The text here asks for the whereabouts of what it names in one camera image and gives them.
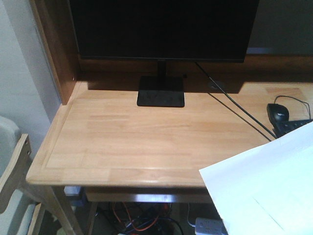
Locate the black keyboard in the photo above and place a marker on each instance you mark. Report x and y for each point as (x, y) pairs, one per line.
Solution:
(284, 127)

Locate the white power strip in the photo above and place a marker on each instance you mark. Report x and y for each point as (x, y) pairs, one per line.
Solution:
(206, 226)

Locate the wooden desk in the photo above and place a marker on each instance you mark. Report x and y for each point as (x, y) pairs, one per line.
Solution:
(101, 139)

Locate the black monitor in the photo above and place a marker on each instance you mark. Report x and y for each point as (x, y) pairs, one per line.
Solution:
(163, 30)

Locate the black computer mouse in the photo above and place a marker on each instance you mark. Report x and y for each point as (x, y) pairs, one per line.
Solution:
(277, 113)

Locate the white paper sheet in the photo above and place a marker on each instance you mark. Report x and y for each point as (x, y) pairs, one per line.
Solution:
(267, 190)

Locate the wooden chair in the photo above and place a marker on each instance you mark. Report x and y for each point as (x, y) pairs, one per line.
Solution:
(21, 213)

